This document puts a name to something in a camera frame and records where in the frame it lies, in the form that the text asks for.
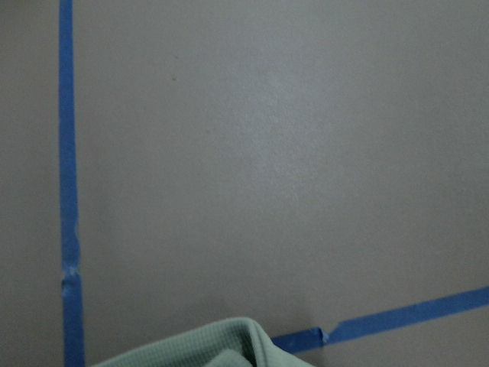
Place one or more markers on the green long-sleeve shirt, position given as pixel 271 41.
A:
pixel 238 341

